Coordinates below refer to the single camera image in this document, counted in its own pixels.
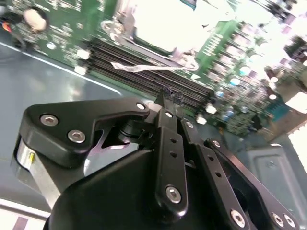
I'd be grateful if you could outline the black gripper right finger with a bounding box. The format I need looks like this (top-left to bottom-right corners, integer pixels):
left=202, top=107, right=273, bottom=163
left=173, top=92, right=302, bottom=230

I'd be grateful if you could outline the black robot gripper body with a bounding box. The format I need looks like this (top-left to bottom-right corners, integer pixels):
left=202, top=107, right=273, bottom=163
left=49, top=148, right=302, bottom=230

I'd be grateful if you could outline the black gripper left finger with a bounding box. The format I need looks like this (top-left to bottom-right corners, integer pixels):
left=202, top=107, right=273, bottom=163
left=12, top=86, right=190, bottom=219

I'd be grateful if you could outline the silver CPU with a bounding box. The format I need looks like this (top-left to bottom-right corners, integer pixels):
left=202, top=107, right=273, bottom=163
left=135, top=0, right=202, bottom=52

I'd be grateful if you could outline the metal socket cover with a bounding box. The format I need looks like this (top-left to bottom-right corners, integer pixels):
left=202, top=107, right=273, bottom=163
left=118, top=0, right=204, bottom=62

